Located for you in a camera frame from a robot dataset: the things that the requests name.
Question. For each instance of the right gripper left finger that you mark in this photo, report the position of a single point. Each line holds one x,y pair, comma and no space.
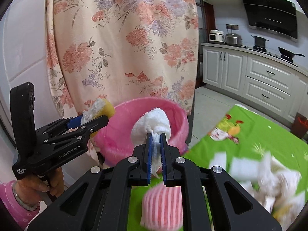
99,200

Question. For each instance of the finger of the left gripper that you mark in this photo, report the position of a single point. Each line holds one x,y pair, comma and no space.
83,130
60,126

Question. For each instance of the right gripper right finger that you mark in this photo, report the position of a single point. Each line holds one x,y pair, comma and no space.
211,198

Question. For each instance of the yellow sponge with foam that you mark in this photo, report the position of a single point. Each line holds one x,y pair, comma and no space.
100,107

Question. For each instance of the pink foam fruit net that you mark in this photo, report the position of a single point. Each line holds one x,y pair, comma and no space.
162,208

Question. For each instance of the white tissue ball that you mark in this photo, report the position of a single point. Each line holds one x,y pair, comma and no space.
155,122

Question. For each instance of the pink lined trash bin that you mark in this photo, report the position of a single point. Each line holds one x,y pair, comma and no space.
134,119

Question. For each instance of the person's left hand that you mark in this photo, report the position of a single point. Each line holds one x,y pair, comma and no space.
28,189

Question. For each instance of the white foam block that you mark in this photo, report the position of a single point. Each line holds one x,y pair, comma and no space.
244,169

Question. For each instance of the white crumpled plastic bag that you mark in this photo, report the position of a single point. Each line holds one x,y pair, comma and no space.
277,183

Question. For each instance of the green cartoon tablecloth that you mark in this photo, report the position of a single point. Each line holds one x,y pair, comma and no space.
243,134

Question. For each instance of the floral curtain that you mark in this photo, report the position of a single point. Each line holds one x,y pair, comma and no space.
120,50

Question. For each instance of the red floor bin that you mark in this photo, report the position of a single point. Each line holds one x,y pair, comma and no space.
300,126

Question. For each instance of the white lower cabinets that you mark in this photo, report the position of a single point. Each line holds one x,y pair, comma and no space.
269,84

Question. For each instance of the white rice cooker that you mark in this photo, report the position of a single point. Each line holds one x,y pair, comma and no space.
216,36

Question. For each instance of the black frying pan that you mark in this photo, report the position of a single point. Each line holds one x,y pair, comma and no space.
288,55

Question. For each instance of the black stock pot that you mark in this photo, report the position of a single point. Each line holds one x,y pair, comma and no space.
259,42

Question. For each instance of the silver pressure cooker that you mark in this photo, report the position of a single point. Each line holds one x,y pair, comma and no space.
233,39

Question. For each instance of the black range hood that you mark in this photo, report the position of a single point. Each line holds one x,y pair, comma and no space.
274,15

